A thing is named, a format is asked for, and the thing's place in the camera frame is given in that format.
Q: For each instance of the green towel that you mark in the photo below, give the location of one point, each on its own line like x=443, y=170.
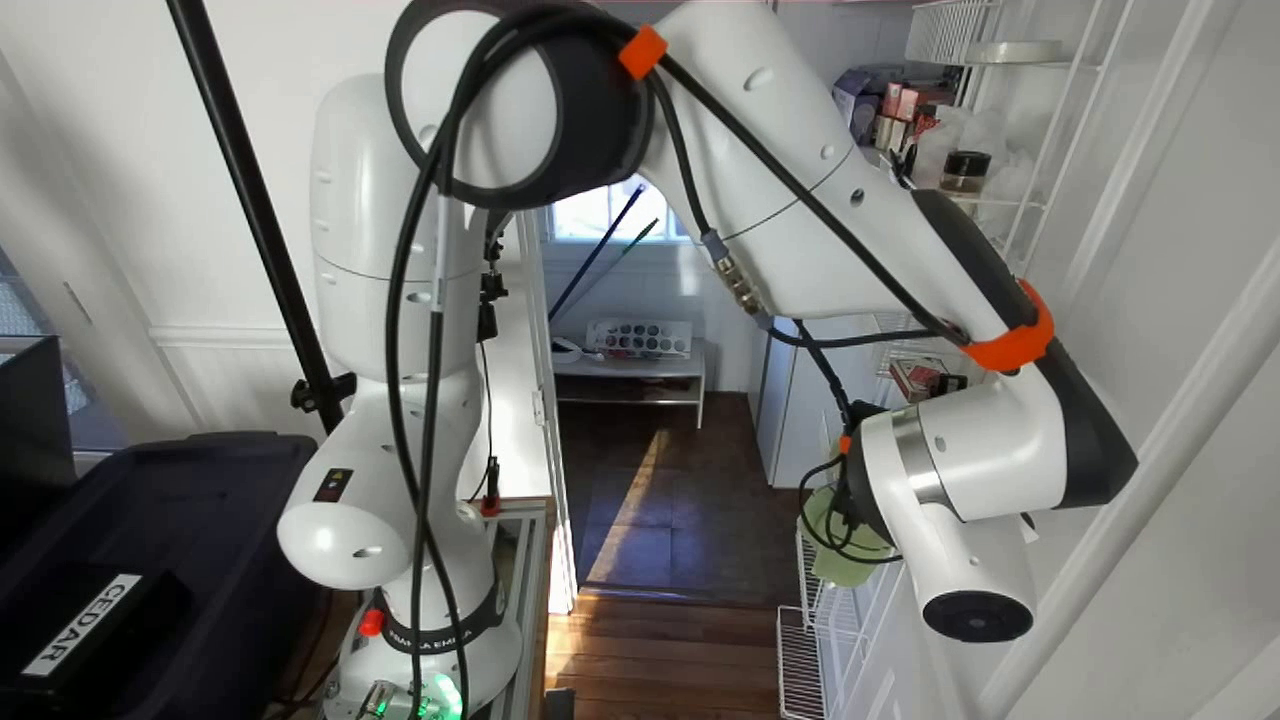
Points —
x=833, y=567

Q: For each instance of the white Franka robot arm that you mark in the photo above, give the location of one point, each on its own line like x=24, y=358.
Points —
x=386, y=200

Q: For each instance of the low white bench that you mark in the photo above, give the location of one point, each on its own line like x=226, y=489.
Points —
x=624, y=381

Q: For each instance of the white cabinet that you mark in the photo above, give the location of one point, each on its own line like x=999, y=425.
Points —
x=793, y=412

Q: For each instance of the purple white carton box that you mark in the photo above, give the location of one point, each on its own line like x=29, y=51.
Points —
x=860, y=102

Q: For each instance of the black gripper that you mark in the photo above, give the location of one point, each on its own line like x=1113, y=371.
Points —
x=860, y=466

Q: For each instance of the bright window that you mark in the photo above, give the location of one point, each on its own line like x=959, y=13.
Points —
x=595, y=213

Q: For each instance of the white panel door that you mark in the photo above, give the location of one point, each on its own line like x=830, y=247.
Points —
x=1201, y=535

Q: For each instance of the black storage bin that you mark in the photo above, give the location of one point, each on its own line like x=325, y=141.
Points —
x=162, y=563

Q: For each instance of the orange and tan box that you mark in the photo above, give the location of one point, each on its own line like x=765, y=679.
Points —
x=902, y=123

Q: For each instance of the spice jar with black cap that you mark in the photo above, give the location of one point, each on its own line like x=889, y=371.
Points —
x=967, y=170

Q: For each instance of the black tripod pole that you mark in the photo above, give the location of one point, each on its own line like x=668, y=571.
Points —
x=253, y=213

